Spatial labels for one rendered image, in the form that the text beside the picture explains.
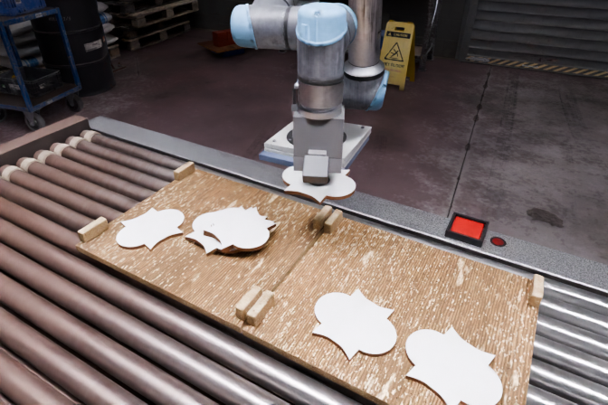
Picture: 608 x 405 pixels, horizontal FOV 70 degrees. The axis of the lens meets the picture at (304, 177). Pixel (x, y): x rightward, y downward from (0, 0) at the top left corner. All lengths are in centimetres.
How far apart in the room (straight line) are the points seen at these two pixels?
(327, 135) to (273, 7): 25
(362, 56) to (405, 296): 66
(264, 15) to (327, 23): 17
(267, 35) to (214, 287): 45
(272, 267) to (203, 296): 14
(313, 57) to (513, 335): 54
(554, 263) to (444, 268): 23
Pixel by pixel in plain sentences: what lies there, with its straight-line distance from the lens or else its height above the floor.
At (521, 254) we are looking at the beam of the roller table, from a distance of 99.
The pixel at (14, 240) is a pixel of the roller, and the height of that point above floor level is 91.
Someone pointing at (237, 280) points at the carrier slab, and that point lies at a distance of 81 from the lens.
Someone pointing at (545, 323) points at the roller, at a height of 92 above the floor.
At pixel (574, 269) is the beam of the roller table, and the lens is 100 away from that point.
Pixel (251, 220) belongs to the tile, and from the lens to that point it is 89.
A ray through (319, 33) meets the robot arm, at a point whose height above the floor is 135.
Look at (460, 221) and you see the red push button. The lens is 100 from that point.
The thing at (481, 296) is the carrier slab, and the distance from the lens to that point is 84.
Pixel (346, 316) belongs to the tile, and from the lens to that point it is 74.
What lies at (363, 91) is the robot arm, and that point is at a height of 108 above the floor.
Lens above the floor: 151
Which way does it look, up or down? 32 degrees down
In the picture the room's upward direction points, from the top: straight up
